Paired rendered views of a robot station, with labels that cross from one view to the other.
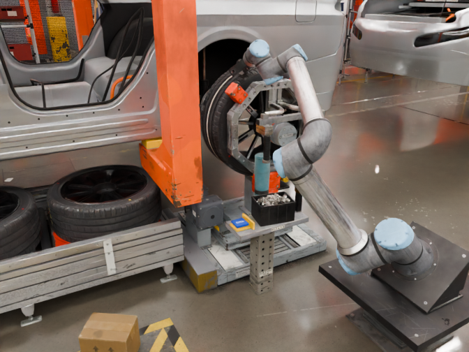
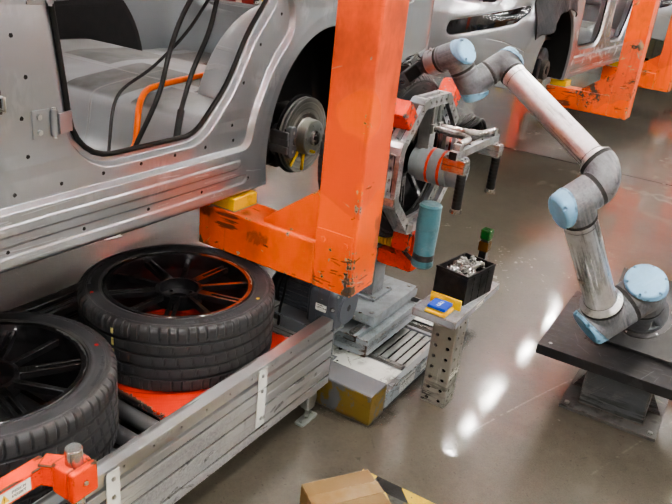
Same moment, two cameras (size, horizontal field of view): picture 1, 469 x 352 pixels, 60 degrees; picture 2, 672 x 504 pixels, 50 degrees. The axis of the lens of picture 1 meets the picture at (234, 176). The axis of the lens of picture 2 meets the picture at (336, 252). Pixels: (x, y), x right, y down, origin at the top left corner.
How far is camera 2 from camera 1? 154 cm
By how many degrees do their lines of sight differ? 30
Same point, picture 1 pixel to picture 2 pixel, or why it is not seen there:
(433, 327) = not seen: outside the picture
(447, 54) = (492, 46)
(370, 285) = (609, 353)
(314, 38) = (411, 25)
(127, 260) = (276, 399)
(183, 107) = (379, 140)
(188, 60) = (394, 68)
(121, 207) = (258, 311)
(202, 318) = (406, 457)
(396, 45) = not seen: hidden behind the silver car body
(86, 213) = (212, 331)
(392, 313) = (657, 378)
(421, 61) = not seen: hidden behind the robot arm
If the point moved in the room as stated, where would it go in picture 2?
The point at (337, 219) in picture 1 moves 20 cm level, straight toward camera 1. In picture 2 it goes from (607, 274) to (643, 302)
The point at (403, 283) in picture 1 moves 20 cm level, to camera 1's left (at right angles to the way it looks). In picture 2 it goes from (643, 343) to (607, 353)
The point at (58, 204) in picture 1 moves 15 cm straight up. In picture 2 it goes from (152, 326) to (151, 282)
